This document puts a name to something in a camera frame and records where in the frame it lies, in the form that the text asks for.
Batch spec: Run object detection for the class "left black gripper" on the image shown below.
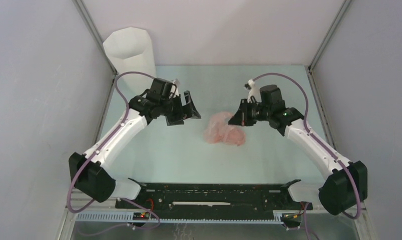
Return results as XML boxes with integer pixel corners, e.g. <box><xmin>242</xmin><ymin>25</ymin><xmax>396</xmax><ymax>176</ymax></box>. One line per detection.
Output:
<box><xmin>160</xmin><ymin>91</ymin><xmax>200</xmax><ymax>126</ymax></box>

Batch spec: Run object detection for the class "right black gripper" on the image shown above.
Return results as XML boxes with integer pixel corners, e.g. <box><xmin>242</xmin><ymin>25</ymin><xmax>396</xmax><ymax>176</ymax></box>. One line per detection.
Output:
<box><xmin>228</xmin><ymin>98</ymin><xmax>271</xmax><ymax>127</ymax></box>

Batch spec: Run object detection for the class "pink plastic trash bag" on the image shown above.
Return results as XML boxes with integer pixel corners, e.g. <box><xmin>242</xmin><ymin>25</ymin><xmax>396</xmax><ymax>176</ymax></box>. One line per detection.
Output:
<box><xmin>203</xmin><ymin>111</ymin><xmax>246</xmax><ymax>146</ymax></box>

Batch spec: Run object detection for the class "white trash bin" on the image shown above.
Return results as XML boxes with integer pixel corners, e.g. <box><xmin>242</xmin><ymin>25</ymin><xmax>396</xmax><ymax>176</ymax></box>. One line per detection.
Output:
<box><xmin>103</xmin><ymin>27</ymin><xmax>157</xmax><ymax>77</ymax></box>

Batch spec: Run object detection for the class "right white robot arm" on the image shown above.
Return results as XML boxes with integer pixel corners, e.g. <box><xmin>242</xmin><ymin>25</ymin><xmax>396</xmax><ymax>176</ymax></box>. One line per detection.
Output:
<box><xmin>228</xmin><ymin>83</ymin><xmax>367</xmax><ymax>216</ymax></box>

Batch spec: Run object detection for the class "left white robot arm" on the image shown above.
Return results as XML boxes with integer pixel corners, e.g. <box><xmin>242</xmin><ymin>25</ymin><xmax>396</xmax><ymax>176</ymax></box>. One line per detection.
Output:
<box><xmin>69</xmin><ymin>78</ymin><xmax>201</xmax><ymax>208</ymax></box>

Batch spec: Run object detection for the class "small circuit board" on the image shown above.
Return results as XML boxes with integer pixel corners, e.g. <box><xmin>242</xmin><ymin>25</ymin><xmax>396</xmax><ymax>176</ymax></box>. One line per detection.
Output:
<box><xmin>132</xmin><ymin>212</ymin><xmax>151</xmax><ymax>221</ymax></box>

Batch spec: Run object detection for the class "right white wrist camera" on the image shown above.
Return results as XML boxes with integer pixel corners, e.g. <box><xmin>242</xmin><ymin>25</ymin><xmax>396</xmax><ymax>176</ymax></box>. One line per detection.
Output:
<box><xmin>244</xmin><ymin>79</ymin><xmax>261</xmax><ymax>103</ymax></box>

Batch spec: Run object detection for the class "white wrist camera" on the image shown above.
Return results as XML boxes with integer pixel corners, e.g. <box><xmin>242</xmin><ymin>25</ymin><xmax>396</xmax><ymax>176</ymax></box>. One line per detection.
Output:
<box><xmin>244</xmin><ymin>79</ymin><xmax>261</xmax><ymax>103</ymax></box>
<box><xmin>170</xmin><ymin>78</ymin><xmax>180</xmax><ymax>98</ymax></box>

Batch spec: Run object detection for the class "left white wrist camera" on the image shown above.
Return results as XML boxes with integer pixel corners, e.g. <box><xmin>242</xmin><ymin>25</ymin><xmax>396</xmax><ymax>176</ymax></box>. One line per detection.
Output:
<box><xmin>170</xmin><ymin>78</ymin><xmax>180</xmax><ymax>98</ymax></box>

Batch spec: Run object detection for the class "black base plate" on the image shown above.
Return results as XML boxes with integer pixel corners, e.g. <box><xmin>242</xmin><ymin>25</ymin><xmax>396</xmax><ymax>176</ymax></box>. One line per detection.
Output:
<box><xmin>133</xmin><ymin>182</ymin><xmax>305</xmax><ymax>220</ymax></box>

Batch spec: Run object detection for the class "white slotted cable duct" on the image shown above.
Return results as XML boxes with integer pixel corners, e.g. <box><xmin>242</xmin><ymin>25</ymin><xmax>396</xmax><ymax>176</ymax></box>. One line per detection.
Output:
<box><xmin>75</xmin><ymin>211</ymin><xmax>283</xmax><ymax>224</ymax></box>

